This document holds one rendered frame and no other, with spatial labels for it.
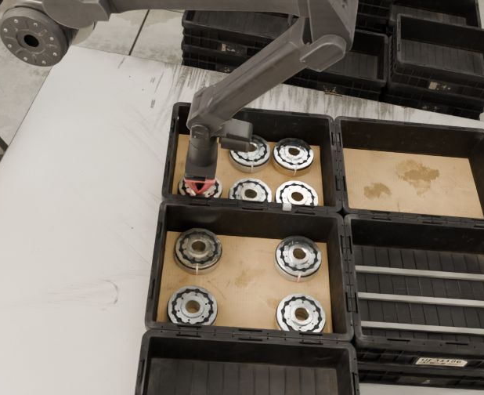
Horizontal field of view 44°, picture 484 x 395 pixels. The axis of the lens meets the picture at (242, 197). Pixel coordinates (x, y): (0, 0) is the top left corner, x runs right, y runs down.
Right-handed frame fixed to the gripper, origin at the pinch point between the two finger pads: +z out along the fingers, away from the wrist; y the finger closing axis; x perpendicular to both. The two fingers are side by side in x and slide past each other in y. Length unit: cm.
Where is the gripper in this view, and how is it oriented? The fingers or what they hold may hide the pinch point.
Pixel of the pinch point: (200, 183)
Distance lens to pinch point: 137.0
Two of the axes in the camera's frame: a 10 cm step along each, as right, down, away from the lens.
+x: -9.9, -1.0, -0.6
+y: 0.4, -7.8, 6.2
